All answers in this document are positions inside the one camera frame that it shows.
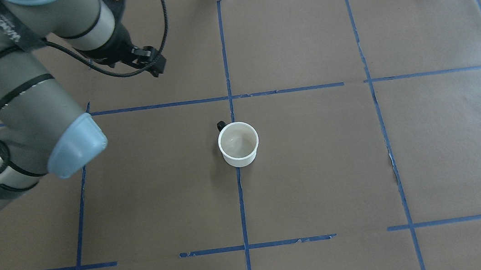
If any brown paper table cover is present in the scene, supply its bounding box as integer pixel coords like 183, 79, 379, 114
0, 0, 481, 270

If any white mug black handle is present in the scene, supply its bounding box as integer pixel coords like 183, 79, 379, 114
216, 121, 259, 168

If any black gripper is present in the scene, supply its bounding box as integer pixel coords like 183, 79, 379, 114
128, 46, 167, 77

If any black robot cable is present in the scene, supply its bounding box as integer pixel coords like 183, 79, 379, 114
0, 0, 188, 202

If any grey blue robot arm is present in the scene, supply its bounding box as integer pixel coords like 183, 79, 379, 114
0, 0, 166, 211

